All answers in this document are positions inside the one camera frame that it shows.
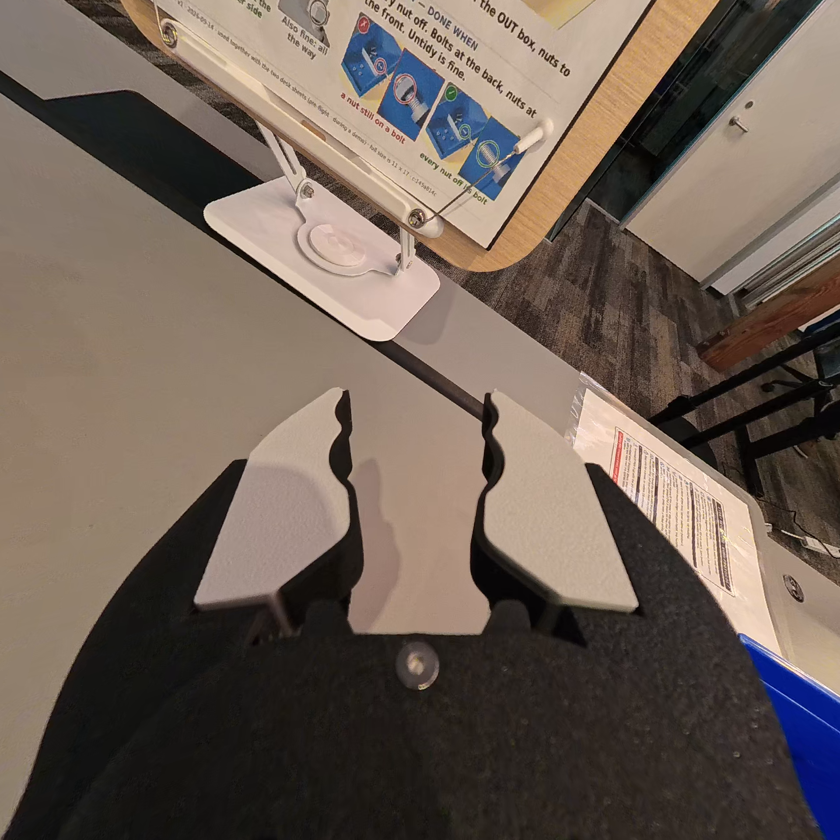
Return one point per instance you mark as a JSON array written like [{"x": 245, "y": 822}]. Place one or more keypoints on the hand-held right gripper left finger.
[{"x": 275, "y": 512}]

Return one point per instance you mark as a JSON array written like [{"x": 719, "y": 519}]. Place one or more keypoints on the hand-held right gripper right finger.
[{"x": 551, "y": 518}]

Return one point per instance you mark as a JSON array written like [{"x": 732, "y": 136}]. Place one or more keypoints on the blue plastic bin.
[{"x": 807, "y": 722}]

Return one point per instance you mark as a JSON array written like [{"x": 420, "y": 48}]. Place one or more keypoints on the paper sheet in plastic sleeve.
[{"x": 656, "y": 472}]

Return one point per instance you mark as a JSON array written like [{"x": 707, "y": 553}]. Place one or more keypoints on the round metal desk fitting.
[{"x": 793, "y": 589}]

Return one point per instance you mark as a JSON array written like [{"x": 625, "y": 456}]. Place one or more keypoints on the wooden standing desk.
[{"x": 761, "y": 321}]

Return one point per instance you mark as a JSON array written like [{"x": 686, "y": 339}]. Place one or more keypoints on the wooden display board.
[{"x": 590, "y": 184}]

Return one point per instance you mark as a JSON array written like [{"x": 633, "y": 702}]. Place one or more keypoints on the white cabinet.
[{"x": 754, "y": 170}]

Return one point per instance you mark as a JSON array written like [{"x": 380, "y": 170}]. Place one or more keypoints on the dark glass panel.
[{"x": 689, "y": 98}]

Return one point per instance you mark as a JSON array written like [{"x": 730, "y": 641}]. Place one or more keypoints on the printed instruction sheet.
[{"x": 426, "y": 65}]

